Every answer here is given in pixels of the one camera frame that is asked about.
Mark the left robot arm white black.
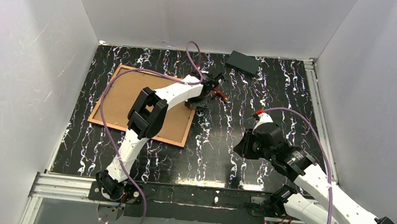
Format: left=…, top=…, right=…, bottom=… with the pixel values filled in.
left=96, top=70, right=224, bottom=202

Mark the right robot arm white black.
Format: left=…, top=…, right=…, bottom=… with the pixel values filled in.
left=234, top=122, right=395, bottom=224

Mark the red brown small tool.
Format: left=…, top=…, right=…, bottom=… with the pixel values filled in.
left=210, top=87, right=229, bottom=103

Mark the black rectangular box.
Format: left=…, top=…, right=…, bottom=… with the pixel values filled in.
left=225, top=51, right=261, bottom=76

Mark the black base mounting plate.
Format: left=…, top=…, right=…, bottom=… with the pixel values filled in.
left=84, top=173, right=334, bottom=224

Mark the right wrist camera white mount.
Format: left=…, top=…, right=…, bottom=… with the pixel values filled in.
left=252, top=110, right=273, bottom=129

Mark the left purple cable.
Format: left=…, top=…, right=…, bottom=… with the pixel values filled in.
left=87, top=32, right=210, bottom=224

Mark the purple cable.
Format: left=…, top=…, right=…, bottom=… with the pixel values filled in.
left=245, top=105, right=345, bottom=224
left=87, top=32, right=210, bottom=224

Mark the aluminium rail right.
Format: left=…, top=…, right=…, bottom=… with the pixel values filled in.
left=302, top=59, right=339, bottom=184

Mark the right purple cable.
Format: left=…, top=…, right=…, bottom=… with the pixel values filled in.
left=245, top=105, right=345, bottom=224

